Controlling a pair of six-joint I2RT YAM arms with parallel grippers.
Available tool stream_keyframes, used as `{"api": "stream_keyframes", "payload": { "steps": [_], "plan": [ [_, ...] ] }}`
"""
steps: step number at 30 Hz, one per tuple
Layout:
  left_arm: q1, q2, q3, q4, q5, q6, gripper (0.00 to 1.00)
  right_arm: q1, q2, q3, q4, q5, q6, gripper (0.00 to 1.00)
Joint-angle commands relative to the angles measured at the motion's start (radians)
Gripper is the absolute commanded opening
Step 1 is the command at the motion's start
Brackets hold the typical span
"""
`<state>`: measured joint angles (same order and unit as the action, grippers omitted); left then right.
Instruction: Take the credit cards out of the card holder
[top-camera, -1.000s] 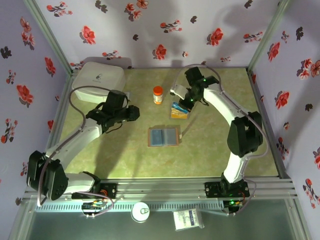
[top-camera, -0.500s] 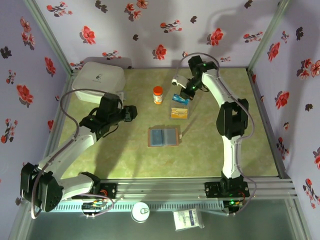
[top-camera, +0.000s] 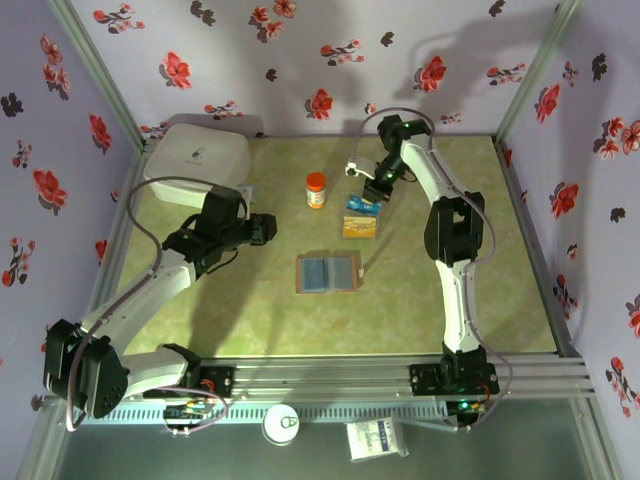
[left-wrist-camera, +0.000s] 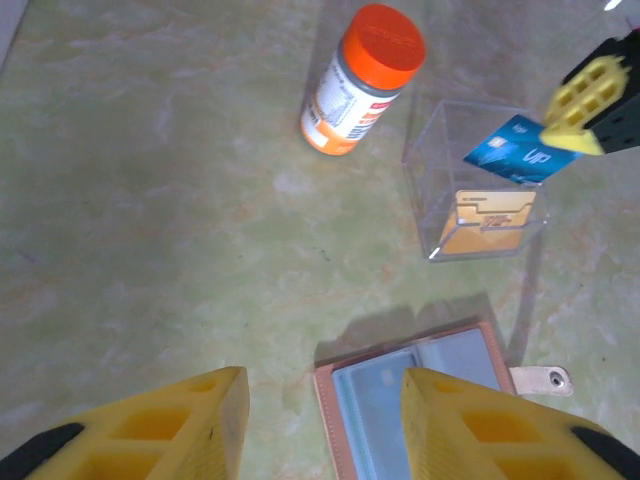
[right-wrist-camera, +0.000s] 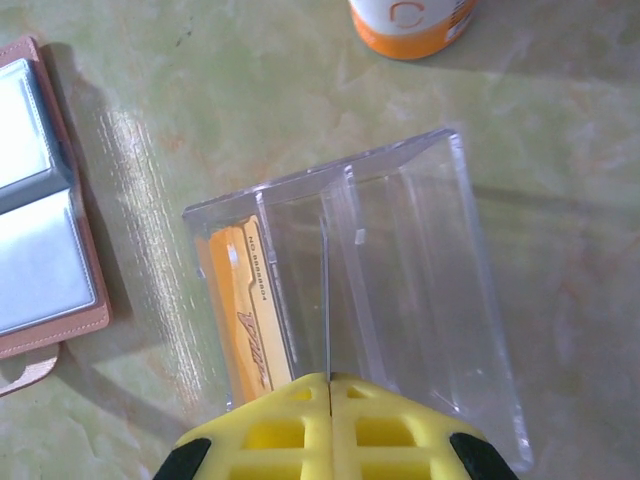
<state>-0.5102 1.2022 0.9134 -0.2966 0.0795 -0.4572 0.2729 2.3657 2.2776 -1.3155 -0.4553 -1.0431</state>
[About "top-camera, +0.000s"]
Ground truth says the gold credit card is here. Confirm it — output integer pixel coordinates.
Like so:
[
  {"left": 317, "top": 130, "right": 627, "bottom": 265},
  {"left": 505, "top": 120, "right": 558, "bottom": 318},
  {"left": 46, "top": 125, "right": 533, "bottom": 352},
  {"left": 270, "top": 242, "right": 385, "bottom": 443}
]
[{"left": 342, "top": 215, "right": 379, "bottom": 240}]

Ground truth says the teal credit card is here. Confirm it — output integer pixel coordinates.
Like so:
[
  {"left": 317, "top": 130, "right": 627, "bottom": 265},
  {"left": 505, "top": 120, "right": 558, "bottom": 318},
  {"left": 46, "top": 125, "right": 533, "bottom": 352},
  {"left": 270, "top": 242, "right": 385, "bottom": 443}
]
[{"left": 301, "top": 258, "right": 327, "bottom": 292}]

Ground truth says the brown leather card holder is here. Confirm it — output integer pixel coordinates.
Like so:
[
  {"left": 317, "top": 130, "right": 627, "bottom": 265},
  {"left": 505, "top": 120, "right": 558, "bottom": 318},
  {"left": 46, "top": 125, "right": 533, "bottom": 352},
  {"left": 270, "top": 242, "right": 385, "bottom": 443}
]
[{"left": 294, "top": 254, "right": 365, "bottom": 296}]

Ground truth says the orange pill bottle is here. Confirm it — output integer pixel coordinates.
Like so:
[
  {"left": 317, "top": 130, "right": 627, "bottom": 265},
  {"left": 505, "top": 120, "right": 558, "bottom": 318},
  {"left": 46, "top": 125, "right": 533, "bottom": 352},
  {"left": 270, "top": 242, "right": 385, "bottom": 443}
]
[{"left": 305, "top": 172, "right": 328, "bottom": 210}]

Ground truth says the white square pill case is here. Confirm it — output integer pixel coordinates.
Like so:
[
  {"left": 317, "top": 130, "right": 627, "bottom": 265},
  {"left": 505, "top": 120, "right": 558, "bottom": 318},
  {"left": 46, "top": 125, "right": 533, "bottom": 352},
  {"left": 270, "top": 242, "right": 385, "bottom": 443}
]
[{"left": 143, "top": 123, "right": 252, "bottom": 206}]

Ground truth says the white round lock disc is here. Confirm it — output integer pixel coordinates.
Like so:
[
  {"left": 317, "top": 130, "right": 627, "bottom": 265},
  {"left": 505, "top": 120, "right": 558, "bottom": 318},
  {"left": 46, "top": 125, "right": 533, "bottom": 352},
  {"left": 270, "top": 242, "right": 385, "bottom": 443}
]
[{"left": 262, "top": 403, "right": 300, "bottom": 445}]

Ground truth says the left small circuit board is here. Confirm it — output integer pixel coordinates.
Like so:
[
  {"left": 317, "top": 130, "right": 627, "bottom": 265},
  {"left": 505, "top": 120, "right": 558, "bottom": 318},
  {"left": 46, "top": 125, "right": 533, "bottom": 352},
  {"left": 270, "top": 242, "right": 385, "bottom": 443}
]
[{"left": 163, "top": 399, "right": 211, "bottom": 437}]

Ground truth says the small circuit board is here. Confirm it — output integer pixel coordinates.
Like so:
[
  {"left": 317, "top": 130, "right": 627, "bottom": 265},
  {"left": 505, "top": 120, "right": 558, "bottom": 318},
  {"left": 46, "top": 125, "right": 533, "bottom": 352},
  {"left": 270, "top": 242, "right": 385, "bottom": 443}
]
[
  {"left": 163, "top": 399, "right": 211, "bottom": 437},
  {"left": 446, "top": 397, "right": 489, "bottom": 432}
]

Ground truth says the right small circuit board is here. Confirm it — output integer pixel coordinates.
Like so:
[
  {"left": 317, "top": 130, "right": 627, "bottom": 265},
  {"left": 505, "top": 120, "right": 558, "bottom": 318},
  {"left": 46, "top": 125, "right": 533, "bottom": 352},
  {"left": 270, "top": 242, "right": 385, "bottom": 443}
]
[{"left": 446, "top": 397, "right": 489, "bottom": 432}]

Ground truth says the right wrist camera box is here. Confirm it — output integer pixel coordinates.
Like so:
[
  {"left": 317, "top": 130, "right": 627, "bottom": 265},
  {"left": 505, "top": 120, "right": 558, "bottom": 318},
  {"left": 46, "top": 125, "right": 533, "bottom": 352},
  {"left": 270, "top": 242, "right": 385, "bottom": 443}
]
[{"left": 343, "top": 156, "right": 375, "bottom": 178}]

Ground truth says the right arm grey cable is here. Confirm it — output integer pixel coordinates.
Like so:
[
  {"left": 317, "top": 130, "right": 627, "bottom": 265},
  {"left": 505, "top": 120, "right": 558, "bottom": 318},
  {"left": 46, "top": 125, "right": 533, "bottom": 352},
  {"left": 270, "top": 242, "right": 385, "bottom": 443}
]
[{"left": 352, "top": 106, "right": 516, "bottom": 434}]

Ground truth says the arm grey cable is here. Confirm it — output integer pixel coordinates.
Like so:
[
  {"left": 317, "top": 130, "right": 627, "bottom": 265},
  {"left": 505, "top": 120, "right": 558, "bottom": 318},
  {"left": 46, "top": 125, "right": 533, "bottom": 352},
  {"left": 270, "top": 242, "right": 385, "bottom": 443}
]
[
  {"left": 64, "top": 174, "right": 230, "bottom": 437},
  {"left": 352, "top": 106, "right": 516, "bottom": 434}
]

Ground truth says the left arm grey cable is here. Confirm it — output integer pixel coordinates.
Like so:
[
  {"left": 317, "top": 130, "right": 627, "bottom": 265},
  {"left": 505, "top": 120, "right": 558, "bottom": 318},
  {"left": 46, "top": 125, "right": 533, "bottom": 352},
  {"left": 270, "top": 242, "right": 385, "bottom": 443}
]
[{"left": 64, "top": 174, "right": 230, "bottom": 437}]

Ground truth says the aluminium side frame rail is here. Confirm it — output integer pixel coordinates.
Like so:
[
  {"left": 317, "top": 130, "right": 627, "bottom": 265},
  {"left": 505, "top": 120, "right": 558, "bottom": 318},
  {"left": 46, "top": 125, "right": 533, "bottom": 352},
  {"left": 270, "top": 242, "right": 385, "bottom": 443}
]
[
  {"left": 492, "top": 137, "right": 577, "bottom": 359},
  {"left": 82, "top": 139, "right": 154, "bottom": 361}
]

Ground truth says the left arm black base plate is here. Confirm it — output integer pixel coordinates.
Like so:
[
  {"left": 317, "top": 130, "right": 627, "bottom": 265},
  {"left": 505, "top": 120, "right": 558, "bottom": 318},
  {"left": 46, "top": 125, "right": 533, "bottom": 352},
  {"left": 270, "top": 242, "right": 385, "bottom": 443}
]
[{"left": 143, "top": 365, "right": 236, "bottom": 400}]

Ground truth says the aluminium front frame rail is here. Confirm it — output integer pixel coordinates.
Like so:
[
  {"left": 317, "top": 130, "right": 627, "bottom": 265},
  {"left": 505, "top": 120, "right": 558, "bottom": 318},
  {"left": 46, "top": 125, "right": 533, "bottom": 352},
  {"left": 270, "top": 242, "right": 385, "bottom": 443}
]
[{"left": 47, "top": 353, "right": 597, "bottom": 401}]

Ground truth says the aluminium corner post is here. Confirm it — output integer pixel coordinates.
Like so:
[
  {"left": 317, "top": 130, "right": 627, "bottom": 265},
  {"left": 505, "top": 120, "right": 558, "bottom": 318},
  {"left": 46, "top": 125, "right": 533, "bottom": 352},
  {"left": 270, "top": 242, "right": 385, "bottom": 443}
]
[
  {"left": 493, "top": 0, "right": 585, "bottom": 147},
  {"left": 47, "top": 0, "right": 147, "bottom": 149}
]

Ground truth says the slotted grey cable duct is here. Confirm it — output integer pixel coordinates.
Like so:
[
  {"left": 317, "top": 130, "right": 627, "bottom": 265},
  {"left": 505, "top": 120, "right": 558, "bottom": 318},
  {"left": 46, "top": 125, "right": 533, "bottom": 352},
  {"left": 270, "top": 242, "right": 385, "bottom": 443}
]
[{"left": 107, "top": 403, "right": 451, "bottom": 426}]

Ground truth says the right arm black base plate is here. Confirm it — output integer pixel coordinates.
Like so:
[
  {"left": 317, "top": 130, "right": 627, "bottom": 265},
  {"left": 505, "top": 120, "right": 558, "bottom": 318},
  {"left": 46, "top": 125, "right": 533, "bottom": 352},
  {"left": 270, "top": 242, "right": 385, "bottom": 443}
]
[{"left": 409, "top": 363, "right": 500, "bottom": 396}]

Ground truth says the aluminium lower frame strut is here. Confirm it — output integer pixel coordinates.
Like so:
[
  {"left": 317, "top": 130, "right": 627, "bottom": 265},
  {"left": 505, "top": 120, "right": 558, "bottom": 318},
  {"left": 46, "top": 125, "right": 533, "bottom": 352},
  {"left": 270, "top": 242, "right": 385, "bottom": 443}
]
[
  {"left": 582, "top": 397, "right": 626, "bottom": 480},
  {"left": 17, "top": 397, "right": 69, "bottom": 480}
]

